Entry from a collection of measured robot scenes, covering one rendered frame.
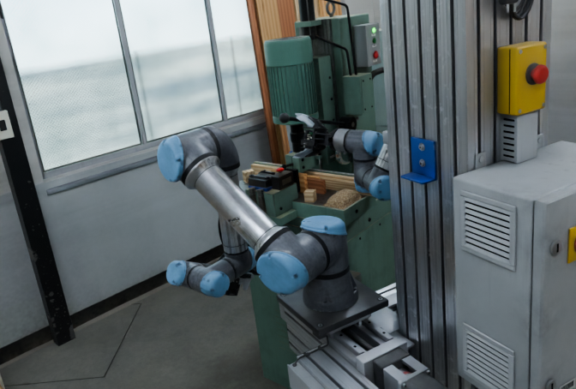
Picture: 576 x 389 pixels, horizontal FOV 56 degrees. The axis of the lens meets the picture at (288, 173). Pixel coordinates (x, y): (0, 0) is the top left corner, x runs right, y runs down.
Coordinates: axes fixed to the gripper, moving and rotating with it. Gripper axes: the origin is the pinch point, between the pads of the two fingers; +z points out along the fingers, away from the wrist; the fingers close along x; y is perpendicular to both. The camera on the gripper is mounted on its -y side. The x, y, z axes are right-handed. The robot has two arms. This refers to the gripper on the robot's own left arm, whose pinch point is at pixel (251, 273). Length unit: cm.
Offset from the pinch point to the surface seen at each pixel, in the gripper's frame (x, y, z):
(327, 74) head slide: 1, -79, 16
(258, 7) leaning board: -118, -150, 84
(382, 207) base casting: 16, -35, 52
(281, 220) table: 3.6, -20.5, 5.1
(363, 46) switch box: 9, -93, 23
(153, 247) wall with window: -141, 11, 67
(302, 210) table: 6.0, -25.9, 12.4
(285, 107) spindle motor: -4, -61, 1
